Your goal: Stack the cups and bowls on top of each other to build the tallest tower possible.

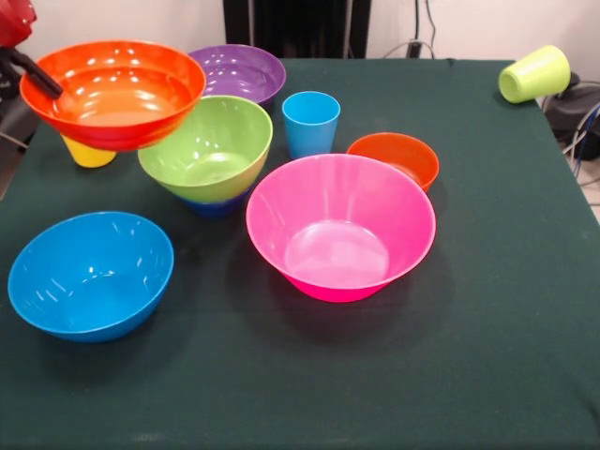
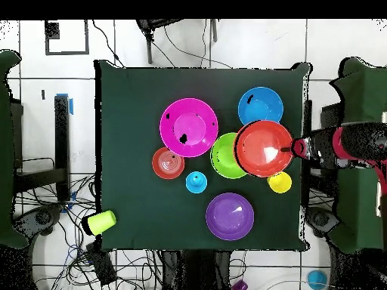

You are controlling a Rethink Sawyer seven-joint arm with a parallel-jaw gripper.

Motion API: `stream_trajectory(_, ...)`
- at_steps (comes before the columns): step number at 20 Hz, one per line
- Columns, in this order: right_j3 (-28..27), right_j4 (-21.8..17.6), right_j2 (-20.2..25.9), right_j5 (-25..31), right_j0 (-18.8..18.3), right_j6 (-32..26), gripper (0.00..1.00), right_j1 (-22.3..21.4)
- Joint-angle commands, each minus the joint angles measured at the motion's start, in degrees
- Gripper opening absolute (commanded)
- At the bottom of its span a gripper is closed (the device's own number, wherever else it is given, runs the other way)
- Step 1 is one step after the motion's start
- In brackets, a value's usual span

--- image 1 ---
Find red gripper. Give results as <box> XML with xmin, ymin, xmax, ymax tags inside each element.
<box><xmin>0</xmin><ymin>0</ymin><xmax>65</xmax><ymax>100</ymax></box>

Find large orange bowl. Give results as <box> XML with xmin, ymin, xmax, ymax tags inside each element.
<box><xmin>19</xmin><ymin>39</ymin><xmax>207</xmax><ymax>154</ymax></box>

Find green bowl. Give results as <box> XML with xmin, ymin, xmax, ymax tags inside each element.
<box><xmin>137</xmin><ymin>95</ymin><xmax>275</xmax><ymax>203</ymax></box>

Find grey chair base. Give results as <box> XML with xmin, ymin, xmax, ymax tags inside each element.
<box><xmin>0</xmin><ymin>78</ymin><xmax>43</xmax><ymax>142</ymax></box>
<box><xmin>541</xmin><ymin>77</ymin><xmax>600</xmax><ymax>142</ymax></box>

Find yellow cup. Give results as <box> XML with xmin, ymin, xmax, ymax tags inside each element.
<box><xmin>60</xmin><ymin>133</ymin><xmax>117</xmax><ymax>169</ymax></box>

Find purple bowl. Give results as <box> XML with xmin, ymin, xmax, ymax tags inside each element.
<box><xmin>187</xmin><ymin>44</ymin><xmax>288</xmax><ymax>109</ymax></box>

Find large light blue bowl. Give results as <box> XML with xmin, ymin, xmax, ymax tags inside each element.
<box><xmin>7</xmin><ymin>210</ymin><xmax>175</xmax><ymax>344</ymax></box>

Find small dark blue bowl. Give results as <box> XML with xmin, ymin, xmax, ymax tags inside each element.
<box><xmin>176</xmin><ymin>188</ymin><xmax>250</xmax><ymax>220</ymax></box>

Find light blue cup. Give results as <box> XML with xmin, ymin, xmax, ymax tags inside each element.
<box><xmin>281</xmin><ymin>91</ymin><xmax>342</xmax><ymax>160</ymax></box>

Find large pink bowl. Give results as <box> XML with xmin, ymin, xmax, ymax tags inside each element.
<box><xmin>245</xmin><ymin>153</ymin><xmax>438</xmax><ymax>304</ymax></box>

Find small orange bowl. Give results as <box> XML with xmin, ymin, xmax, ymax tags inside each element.
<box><xmin>346</xmin><ymin>132</ymin><xmax>441</xmax><ymax>193</ymax></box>

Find dark green table cloth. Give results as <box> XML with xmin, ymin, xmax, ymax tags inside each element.
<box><xmin>0</xmin><ymin>54</ymin><xmax>600</xmax><ymax>450</ymax></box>

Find light green cup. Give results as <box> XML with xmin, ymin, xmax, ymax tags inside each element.
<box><xmin>497</xmin><ymin>44</ymin><xmax>572</xmax><ymax>105</ymax></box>

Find tangled cable bundle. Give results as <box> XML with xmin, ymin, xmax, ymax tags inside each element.
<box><xmin>561</xmin><ymin>100</ymin><xmax>600</xmax><ymax>187</ymax></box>

